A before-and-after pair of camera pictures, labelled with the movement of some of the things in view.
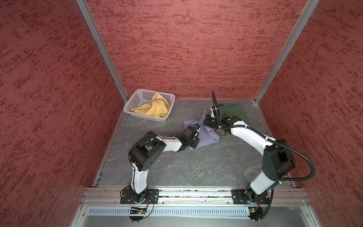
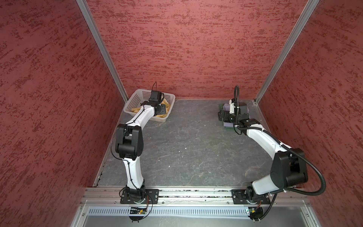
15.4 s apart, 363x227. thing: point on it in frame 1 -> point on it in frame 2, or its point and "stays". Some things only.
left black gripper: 194,145 -> 163,109
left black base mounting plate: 149,196 stays
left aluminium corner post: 90,19 stays
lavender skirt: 207,135 -> 243,109
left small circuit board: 138,210 stays
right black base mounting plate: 248,196 stays
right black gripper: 206,121 -> 226,113
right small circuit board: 255,213 stays
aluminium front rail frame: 110,197 stays
